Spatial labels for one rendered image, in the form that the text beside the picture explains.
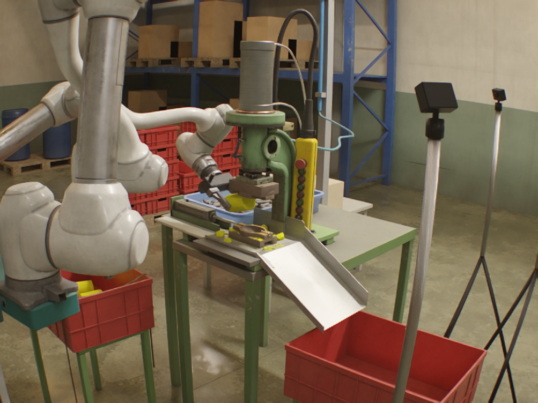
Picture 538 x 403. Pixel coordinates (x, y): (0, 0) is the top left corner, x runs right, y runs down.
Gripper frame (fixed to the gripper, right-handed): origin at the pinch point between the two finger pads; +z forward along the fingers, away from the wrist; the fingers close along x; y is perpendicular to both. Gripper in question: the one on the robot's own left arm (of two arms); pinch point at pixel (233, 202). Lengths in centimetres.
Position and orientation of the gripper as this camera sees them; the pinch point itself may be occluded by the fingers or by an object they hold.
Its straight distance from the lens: 215.1
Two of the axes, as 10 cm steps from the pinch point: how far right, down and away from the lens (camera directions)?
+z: 5.9, 7.0, -4.0
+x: 6.8, -1.7, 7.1
